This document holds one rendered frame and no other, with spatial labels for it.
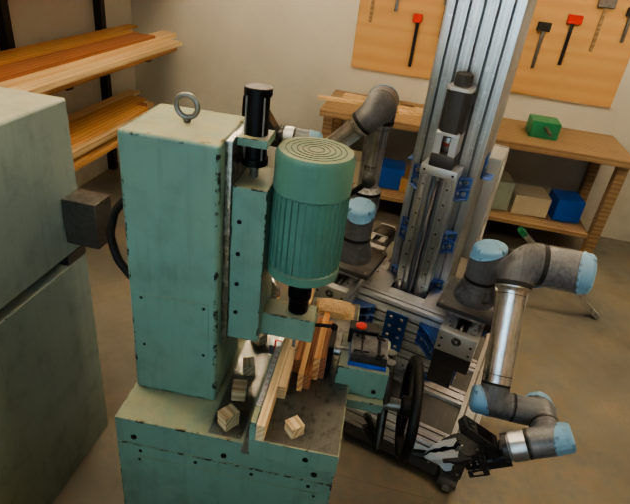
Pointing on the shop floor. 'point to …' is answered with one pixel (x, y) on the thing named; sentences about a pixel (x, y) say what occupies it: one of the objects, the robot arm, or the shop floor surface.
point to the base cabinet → (207, 480)
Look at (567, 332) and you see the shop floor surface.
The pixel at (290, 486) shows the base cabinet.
